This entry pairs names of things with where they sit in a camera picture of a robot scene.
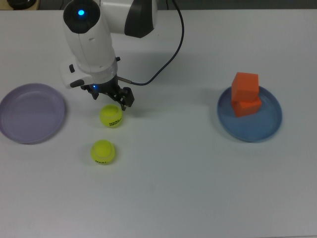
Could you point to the purple plate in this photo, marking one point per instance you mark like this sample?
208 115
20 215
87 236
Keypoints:
31 114

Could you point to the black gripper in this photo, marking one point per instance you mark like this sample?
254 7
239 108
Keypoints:
106 87

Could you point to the black round object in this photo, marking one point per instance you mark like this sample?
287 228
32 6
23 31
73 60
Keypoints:
22 3

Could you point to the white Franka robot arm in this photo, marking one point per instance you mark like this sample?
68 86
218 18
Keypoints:
89 42

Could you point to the blue plate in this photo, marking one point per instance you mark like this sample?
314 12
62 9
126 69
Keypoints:
250 126

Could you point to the yellow tennis ball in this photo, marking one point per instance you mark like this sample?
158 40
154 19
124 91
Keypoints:
102 152
110 116

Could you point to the orange cube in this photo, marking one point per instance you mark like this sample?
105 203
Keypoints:
245 86
247 109

